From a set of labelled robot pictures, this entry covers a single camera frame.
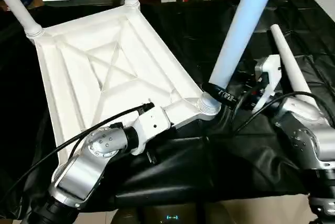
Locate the white plastic table top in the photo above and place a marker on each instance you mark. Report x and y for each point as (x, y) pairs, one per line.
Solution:
(110, 72)

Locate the black mat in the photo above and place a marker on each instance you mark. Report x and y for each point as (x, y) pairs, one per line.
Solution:
(209, 150)

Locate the dark left robot foot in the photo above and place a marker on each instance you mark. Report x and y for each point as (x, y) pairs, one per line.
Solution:
(128, 216)

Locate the white flat board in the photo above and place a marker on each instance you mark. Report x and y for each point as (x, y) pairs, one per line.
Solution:
(324, 5)

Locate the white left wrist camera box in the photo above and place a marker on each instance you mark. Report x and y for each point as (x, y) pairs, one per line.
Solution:
(151, 124)

